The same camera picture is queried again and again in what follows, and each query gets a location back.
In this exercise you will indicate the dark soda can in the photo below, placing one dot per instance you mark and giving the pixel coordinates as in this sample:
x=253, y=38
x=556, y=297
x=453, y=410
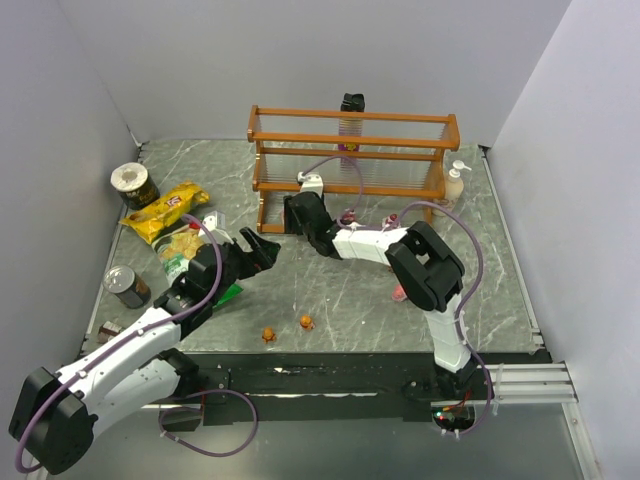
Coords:
x=124, y=283

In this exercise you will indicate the orange wooden shelf rack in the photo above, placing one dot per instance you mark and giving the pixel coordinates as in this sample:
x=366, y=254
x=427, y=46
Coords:
x=400, y=155

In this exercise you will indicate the orange bear toy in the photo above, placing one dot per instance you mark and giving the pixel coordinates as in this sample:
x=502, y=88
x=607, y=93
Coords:
x=269, y=335
x=306, y=322

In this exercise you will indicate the black paper cup white lid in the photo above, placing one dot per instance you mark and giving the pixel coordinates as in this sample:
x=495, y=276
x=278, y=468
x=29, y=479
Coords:
x=135, y=185

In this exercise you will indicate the orange bear toy front left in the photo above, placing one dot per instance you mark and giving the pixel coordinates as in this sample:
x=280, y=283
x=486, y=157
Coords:
x=269, y=335

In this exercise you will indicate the yellow chips bag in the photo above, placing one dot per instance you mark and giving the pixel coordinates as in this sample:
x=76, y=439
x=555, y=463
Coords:
x=149, y=222

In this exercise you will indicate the small electronics board with leds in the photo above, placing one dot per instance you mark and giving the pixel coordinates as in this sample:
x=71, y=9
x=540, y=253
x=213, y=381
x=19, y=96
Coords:
x=454, y=420

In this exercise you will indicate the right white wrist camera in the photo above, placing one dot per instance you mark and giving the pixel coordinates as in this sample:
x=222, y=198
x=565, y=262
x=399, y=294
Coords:
x=311, y=182

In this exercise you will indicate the beige lotion pump bottle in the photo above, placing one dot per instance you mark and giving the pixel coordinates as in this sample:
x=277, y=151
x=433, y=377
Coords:
x=454, y=185

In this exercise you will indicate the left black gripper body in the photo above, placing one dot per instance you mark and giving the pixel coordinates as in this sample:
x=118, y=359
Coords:
x=248, y=256

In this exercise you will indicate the green Chuba chips bag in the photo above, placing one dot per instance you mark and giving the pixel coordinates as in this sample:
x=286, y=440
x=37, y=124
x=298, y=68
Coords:
x=177, y=248

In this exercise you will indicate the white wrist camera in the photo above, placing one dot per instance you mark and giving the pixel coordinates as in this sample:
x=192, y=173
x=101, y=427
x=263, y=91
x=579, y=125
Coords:
x=311, y=182
x=214, y=222

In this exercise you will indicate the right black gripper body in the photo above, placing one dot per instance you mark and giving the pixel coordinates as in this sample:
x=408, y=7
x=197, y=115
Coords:
x=298, y=214

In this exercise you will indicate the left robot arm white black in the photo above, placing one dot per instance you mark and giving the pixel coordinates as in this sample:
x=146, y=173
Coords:
x=58, y=416

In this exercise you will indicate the pink bear strawberry hat toy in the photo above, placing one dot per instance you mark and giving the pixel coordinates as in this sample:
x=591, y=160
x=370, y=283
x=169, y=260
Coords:
x=347, y=218

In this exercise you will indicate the orange bear toy middle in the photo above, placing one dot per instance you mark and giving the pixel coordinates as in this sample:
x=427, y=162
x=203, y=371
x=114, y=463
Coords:
x=306, y=322

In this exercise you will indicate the brown chocolate bar wrapper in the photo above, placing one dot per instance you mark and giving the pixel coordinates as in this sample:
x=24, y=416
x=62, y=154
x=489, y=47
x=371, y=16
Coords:
x=107, y=331

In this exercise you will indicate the purple spray can black cap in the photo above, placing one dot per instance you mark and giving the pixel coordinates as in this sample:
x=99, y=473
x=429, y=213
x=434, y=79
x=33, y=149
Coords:
x=351, y=127

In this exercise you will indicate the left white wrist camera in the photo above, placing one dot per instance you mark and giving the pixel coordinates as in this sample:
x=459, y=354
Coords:
x=214, y=222

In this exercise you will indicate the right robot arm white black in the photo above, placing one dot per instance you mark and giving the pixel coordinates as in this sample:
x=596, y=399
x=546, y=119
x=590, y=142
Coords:
x=427, y=269

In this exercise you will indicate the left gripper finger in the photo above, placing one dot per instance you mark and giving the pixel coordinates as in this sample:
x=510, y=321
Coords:
x=267, y=253
x=256, y=257

